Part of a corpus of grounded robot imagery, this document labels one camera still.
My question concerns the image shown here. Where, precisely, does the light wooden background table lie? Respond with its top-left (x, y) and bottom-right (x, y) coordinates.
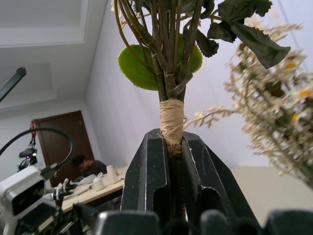
top-left (61, 166), bottom-right (128, 213)

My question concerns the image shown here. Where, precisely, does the brown wooden door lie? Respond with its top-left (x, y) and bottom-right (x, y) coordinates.
top-left (33, 110), bottom-right (95, 189)

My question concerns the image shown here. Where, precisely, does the white cylinder roll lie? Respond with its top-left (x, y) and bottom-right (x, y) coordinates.
top-left (106, 165), bottom-right (119, 186)

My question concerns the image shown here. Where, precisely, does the black camera device on stand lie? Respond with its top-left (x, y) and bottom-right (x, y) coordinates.
top-left (17, 148), bottom-right (39, 170)

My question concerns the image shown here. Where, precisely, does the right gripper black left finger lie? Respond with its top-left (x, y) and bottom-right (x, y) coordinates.
top-left (120, 129), bottom-right (172, 216)

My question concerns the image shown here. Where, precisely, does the dried daisy flower bouquet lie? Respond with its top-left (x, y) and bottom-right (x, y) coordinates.
top-left (183, 14), bottom-right (313, 190)

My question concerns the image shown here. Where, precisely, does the green leafy bouquet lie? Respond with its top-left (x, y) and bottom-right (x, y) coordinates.
top-left (111, 0), bottom-right (291, 221)

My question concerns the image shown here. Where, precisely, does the black metal bar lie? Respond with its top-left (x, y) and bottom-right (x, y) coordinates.
top-left (0, 67), bottom-right (27, 102)

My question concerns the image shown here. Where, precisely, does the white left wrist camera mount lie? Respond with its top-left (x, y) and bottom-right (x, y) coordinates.
top-left (0, 165), bottom-right (47, 235)

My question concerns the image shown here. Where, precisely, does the small white jug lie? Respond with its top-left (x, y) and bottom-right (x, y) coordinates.
top-left (92, 172), bottom-right (106, 192)

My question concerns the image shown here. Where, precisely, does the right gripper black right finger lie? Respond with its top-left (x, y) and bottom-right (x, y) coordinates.
top-left (181, 131), bottom-right (260, 224)

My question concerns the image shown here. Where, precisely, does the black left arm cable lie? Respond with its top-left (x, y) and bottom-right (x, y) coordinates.
top-left (0, 127), bottom-right (75, 179)

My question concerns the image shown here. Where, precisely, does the red hanging strap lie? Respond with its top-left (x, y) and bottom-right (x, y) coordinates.
top-left (30, 120), bottom-right (37, 148)

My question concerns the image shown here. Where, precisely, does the seated person in dark shirt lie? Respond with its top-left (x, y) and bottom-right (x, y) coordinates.
top-left (71, 154), bottom-right (108, 178)

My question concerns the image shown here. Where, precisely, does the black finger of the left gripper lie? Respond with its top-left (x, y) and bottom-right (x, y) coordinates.
top-left (72, 202), bottom-right (100, 227)

